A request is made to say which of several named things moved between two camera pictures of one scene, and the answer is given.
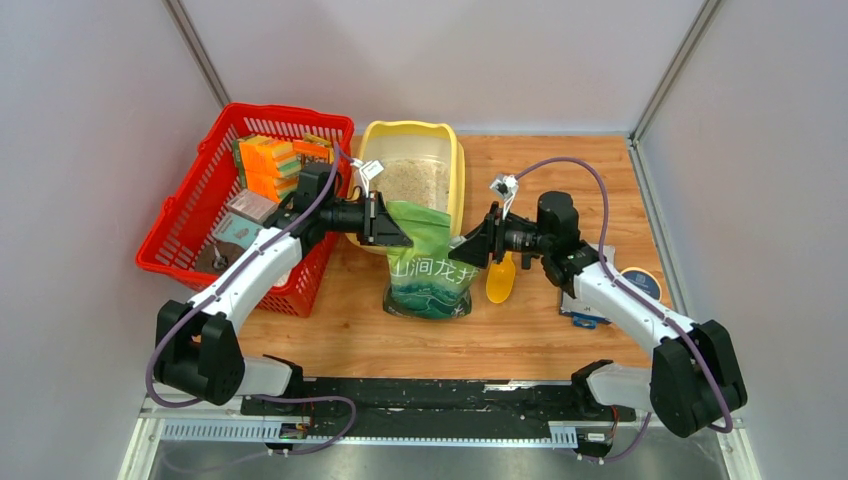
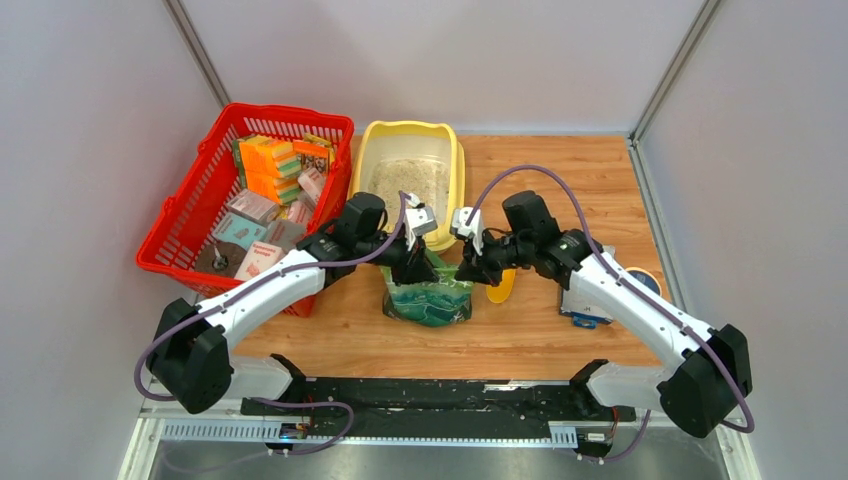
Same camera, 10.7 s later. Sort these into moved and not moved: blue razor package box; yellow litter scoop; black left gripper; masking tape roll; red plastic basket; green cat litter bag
Moved: green cat litter bag; black left gripper
Not moved: blue razor package box; red plastic basket; masking tape roll; yellow litter scoop
